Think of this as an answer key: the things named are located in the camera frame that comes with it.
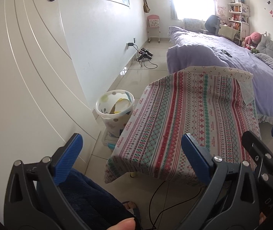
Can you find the dark office chair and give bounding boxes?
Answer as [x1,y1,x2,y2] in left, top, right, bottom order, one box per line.
[200,15,220,36]

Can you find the pink plush toy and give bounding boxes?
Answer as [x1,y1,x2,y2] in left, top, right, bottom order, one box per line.
[242,32,262,50]

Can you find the white polka dot trash bin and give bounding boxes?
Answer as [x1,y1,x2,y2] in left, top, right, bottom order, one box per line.
[95,90,135,138]

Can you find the black remote on bed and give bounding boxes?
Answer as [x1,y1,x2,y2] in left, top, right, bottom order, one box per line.
[221,49,232,58]

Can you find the patterned red green tablecloth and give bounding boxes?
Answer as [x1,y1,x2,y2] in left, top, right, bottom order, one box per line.
[105,67,260,185]

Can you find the grey pillow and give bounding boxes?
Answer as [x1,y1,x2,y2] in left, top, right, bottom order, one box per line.
[256,35,273,58]

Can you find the white bookshelf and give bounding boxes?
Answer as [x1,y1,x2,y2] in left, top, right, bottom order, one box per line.
[228,0,250,46]

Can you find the pink child chair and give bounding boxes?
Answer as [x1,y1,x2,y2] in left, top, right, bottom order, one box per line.
[147,15,160,43]

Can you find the dark blue trouser leg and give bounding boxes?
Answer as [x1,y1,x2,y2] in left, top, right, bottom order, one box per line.
[36,168,137,230]

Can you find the bare fingertip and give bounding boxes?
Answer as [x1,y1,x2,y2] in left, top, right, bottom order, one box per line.
[107,218,136,230]

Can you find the white door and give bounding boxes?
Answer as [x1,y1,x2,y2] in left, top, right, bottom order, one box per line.
[0,0,99,221]

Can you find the black floor cable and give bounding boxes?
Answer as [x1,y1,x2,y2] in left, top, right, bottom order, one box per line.
[148,180,203,230]

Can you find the black power strip with cables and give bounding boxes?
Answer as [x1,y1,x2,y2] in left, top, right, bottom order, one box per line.
[127,43,158,70]

